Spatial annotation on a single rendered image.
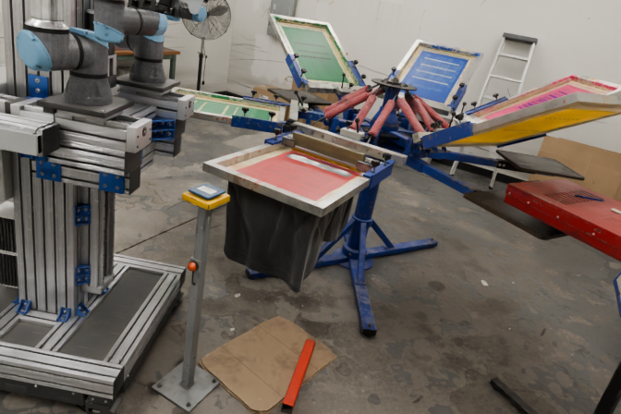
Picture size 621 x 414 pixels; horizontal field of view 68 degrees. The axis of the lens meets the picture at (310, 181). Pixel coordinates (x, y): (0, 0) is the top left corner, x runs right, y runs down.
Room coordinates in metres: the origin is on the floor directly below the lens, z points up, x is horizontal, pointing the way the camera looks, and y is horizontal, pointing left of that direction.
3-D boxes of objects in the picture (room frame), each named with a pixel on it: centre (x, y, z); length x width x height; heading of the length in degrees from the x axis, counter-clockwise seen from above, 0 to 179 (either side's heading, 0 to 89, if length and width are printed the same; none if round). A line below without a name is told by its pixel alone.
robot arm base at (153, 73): (2.02, 0.79, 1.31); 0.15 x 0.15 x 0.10
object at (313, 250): (1.94, -0.13, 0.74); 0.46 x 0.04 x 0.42; 155
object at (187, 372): (1.61, 0.38, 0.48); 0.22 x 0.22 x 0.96; 65
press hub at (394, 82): (3.03, -0.41, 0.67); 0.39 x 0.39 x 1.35
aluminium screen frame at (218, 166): (2.08, 0.03, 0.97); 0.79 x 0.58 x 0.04; 155
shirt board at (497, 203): (2.48, -0.80, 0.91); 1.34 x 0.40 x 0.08; 35
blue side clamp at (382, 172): (2.18, -0.32, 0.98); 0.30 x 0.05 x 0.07; 155
